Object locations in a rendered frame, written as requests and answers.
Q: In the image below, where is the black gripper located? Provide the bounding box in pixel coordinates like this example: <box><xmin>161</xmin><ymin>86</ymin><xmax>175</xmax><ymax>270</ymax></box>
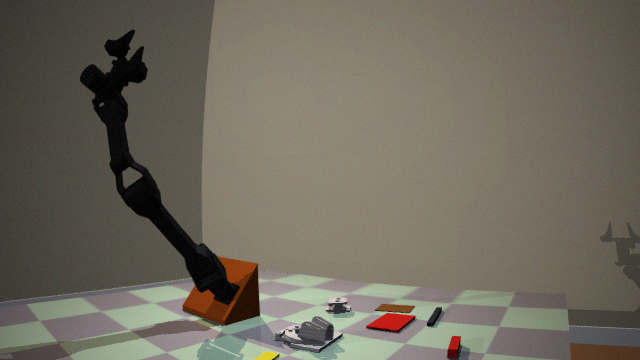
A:
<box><xmin>104</xmin><ymin>30</ymin><xmax>144</xmax><ymax>87</ymax></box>

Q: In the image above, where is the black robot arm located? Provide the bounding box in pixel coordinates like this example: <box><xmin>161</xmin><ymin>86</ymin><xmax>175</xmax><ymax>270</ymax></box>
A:
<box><xmin>80</xmin><ymin>60</ymin><xmax>240</xmax><ymax>305</ymax></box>

